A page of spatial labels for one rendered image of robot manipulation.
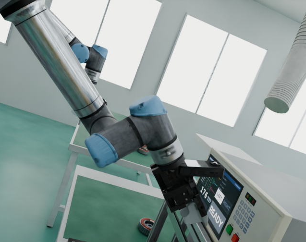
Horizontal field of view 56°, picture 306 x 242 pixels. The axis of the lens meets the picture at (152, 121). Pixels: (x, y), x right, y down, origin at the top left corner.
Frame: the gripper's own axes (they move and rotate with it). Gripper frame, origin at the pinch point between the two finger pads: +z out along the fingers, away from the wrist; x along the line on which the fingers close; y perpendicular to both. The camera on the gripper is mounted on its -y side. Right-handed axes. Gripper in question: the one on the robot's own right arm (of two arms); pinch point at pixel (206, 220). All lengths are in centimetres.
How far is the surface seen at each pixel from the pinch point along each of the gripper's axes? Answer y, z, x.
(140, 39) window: -58, -42, -468
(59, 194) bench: 87, 38, -157
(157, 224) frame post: 15.8, 20.6, -37.9
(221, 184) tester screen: -9.6, 0.8, -13.0
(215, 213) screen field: -3.8, 6.5, -9.3
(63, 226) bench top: 53, 10, -50
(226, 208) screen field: -6.9, 3.5, -5.1
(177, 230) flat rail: 8.9, 14.4, -20.9
